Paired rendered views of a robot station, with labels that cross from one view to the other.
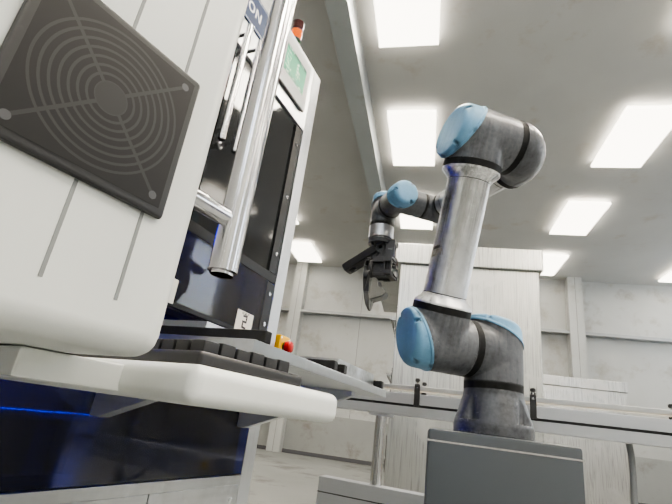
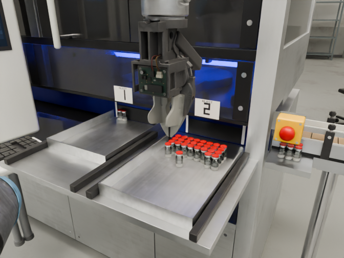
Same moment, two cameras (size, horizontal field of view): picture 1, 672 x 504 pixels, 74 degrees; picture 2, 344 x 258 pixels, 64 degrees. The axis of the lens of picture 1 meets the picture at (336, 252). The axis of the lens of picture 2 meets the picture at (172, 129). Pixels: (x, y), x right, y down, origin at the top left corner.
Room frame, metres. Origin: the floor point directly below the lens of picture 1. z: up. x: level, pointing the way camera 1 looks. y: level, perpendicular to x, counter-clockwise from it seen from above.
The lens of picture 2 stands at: (1.28, -0.60, 1.31)
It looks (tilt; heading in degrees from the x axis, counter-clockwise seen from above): 23 degrees down; 94
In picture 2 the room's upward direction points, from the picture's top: straight up
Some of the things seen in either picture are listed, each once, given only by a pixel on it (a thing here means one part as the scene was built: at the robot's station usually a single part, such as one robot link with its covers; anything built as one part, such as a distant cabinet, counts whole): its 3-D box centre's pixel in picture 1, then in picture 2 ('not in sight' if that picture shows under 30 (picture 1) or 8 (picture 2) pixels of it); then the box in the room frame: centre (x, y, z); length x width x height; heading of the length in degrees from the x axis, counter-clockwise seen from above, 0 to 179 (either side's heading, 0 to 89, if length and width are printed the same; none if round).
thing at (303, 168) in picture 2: not in sight; (289, 159); (1.60, 0.19, 0.87); 0.14 x 0.13 x 0.02; 65
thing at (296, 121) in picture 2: (275, 346); (289, 127); (1.57, 0.16, 0.99); 0.08 x 0.07 x 0.07; 65
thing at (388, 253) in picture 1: (381, 260); (163, 58); (1.23, -0.13, 1.24); 0.09 x 0.08 x 0.12; 65
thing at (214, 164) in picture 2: not in sight; (215, 162); (1.36, 0.10, 0.90); 0.02 x 0.02 x 0.05
